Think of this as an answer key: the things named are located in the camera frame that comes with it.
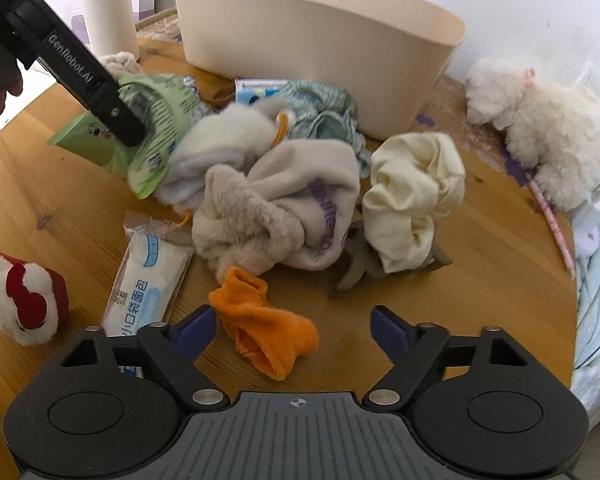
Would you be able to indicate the red white plush toy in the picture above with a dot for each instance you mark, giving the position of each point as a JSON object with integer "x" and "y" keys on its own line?
{"x": 25, "y": 300}

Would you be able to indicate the beige plastic bin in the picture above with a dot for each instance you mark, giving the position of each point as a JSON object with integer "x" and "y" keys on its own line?
{"x": 305, "y": 50}

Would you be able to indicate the beige fuzzy cloth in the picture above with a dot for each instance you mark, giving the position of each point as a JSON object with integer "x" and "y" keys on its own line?
{"x": 280, "y": 185}

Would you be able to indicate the orange sock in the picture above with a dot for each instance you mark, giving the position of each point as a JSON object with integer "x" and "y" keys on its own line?
{"x": 265, "y": 325}

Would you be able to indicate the floral patterned mat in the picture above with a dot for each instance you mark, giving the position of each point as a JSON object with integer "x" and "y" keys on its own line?
{"x": 157, "y": 25}

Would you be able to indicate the green wipes packet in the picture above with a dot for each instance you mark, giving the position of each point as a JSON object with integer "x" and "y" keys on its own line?
{"x": 167, "y": 105}

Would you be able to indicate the blue tissue packet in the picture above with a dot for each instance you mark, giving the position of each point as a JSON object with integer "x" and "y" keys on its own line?
{"x": 252, "y": 94}

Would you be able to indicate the white charger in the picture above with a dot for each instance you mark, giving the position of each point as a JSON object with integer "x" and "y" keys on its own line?
{"x": 587, "y": 232}

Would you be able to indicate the white fluffy plush toy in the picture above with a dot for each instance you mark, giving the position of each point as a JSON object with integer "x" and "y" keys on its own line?
{"x": 545, "y": 120}

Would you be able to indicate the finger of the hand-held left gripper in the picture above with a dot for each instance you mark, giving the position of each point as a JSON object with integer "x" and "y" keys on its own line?
{"x": 122, "y": 120}

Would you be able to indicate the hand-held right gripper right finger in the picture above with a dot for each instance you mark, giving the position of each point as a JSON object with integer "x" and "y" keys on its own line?
{"x": 389, "y": 332}

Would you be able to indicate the white thermos bottle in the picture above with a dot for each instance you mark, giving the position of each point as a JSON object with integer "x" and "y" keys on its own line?
{"x": 110, "y": 15}

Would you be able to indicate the beige fluffy scrunchie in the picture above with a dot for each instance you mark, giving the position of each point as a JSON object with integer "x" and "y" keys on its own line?
{"x": 122, "y": 62}

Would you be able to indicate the green plaid scrunchie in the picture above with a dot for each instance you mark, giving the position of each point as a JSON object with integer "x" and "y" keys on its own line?
{"x": 325, "y": 110}

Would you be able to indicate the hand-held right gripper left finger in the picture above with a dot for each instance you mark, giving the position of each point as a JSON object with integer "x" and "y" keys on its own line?
{"x": 199, "y": 332}

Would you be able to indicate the pink pencil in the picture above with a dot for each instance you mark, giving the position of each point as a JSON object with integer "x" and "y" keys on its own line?
{"x": 555, "y": 225}

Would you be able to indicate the cream scrunchie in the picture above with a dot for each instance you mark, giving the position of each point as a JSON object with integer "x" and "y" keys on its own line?
{"x": 410, "y": 195}

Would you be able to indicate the person's left hand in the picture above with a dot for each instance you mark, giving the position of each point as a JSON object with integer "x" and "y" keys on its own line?
{"x": 2, "y": 97}

